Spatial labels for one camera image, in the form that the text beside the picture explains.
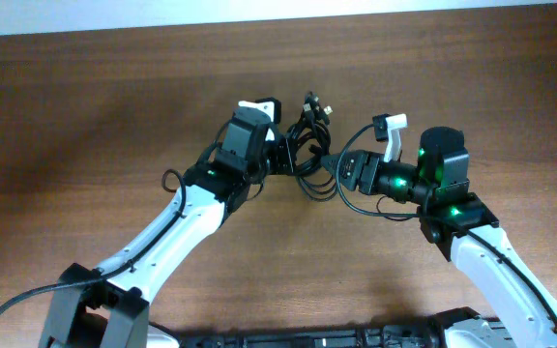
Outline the thick black HDMI cable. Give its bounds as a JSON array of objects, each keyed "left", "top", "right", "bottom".
[{"left": 285, "top": 91, "right": 340, "bottom": 202}]

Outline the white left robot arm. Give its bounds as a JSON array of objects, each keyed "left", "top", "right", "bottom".
[{"left": 39, "top": 118, "right": 284, "bottom": 348}]

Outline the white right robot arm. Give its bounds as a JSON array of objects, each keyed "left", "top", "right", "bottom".
[{"left": 321, "top": 127, "right": 557, "bottom": 347}]

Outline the black right camera cable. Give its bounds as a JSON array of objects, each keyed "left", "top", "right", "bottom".
[{"left": 335, "top": 123, "right": 557, "bottom": 334}]

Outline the black camera cable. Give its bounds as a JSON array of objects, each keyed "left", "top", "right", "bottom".
[
  {"left": 335, "top": 123, "right": 557, "bottom": 334},
  {"left": 0, "top": 168, "right": 188, "bottom": 348}
]

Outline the black left camera cable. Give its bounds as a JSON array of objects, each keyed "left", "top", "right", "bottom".
[{"left": 0, "top": 168, "right": 188, "bottom": 348}]

